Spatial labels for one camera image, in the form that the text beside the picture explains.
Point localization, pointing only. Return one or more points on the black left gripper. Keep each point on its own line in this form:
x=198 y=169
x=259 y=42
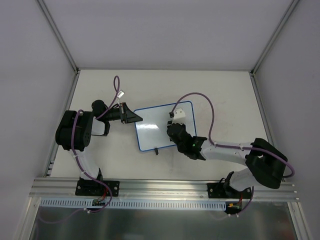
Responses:
x=123 y=113

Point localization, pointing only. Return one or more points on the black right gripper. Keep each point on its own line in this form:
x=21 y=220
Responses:
x=173 y=128

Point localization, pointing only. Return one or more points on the blue framed whiteboard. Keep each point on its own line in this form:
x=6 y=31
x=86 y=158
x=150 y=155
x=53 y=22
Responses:
x=151 y=132

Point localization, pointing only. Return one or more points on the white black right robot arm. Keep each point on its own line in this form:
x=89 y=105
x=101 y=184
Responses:
x=264 y=164

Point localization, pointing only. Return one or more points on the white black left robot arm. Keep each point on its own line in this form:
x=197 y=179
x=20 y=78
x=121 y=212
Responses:
x=74 y=134

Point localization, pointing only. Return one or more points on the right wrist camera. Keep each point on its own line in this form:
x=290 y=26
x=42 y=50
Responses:
x=178 y=116

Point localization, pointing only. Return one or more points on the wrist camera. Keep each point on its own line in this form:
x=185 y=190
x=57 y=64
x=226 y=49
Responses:
x=178 y=116
x=120 y=94

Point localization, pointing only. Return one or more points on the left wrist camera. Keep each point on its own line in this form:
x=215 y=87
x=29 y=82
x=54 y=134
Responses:
x=120 y=94

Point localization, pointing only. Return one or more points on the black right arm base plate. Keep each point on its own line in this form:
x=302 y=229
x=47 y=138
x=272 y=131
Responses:
x=216 y=190

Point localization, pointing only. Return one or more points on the slotted white cable duct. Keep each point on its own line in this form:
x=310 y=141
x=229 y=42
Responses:
x=208 y=205

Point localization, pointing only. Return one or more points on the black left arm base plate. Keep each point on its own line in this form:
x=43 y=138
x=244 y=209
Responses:
x=90 y=188

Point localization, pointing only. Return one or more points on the left aluminium frame post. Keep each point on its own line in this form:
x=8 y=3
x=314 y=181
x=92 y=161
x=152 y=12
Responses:
x=57 y=34

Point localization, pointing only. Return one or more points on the aluminium frame post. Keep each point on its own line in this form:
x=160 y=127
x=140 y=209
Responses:
x=57 y=34
x=275 y=34

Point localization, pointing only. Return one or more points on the aluminium front rail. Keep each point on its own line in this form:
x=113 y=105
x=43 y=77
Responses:
x=177 y=190

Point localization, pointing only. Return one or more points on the right aluminium frame post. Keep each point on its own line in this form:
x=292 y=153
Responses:
x=275 y=34

